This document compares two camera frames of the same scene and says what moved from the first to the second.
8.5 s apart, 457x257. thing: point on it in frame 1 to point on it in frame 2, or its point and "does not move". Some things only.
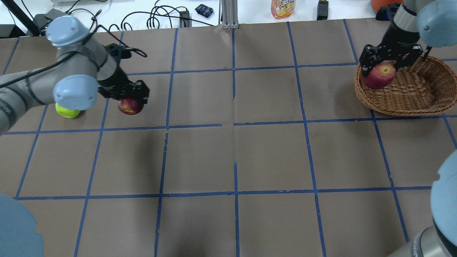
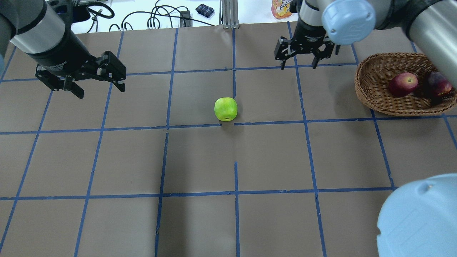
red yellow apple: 381,75 to 403,84
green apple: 66,113 to 225,109
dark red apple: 130,106 to 438,88
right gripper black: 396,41 to 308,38
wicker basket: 424,88 does not move
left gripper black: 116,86 to 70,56
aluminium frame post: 230,14 does not move
